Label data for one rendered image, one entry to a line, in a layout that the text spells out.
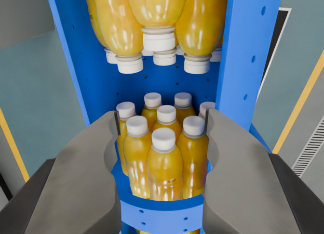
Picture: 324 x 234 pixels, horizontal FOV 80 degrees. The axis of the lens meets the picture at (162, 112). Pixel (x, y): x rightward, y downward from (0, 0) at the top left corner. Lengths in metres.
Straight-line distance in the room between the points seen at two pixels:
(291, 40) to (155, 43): 1.49
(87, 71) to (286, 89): 1.63
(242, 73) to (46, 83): 1.64
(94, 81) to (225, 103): 0.26
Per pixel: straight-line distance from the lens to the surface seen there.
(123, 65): 0.30
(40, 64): 1.71
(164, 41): 0.24
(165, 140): 0.31
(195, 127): 0.34
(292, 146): 2.24
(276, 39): 1.45
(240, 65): 0.20
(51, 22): 1.52
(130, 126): 0.35
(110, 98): 0.43
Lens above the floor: 1.39
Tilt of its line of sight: 58 degrees down
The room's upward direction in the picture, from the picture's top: 180 degrees clockwise
